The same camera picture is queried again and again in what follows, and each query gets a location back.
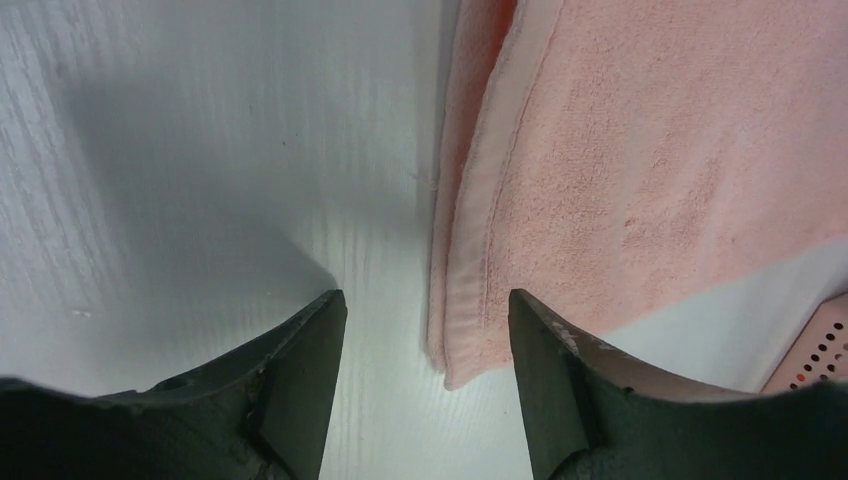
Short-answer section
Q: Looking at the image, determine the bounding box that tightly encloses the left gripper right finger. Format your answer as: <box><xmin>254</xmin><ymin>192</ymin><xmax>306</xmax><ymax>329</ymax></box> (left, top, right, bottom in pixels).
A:
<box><xmin>508</xmin><ymin>289</ymin><xmax>847</xmax><ymax>479</ymax></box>

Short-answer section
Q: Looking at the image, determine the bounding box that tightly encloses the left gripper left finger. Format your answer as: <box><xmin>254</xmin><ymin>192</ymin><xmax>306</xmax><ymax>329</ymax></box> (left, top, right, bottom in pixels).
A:
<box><xmin>1</xmin><ymin>290</ymin><xmax>347</xmax><ymax>479</ymax></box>

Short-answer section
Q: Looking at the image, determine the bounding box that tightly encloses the pink towel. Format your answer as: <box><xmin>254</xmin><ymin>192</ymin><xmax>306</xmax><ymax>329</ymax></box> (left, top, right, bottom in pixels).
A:
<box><xmin>428</xmin><ymin>1</ymin><xmax>847</xmax><ymax>392</ymax></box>

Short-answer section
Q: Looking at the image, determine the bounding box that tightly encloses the pink plastic basket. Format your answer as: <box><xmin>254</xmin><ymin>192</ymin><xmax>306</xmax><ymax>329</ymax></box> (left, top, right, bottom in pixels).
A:
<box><xmin>762</xmin><ymin>294</ymin><xmax>847</xmax><ymax>394</ymax></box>

